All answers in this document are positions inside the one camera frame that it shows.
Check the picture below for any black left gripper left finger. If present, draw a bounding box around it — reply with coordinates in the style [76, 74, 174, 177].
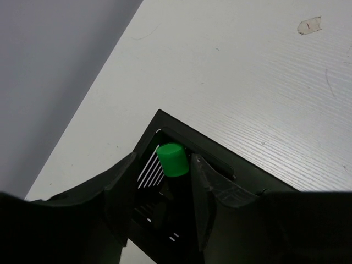
[1, 153, 138, 263]

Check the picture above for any clear tape scrap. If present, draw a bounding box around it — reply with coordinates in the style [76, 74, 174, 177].
[297, 16, 321, 35]

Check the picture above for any black desk organizer box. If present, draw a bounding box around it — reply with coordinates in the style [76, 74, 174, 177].
[130, 110, 292, 263]

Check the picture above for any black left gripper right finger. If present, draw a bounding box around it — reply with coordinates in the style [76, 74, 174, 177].
[191, 155, 351, 263]

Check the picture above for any green cap black highlighter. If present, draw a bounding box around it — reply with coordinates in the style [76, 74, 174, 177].
[156, 142, 190, 194]

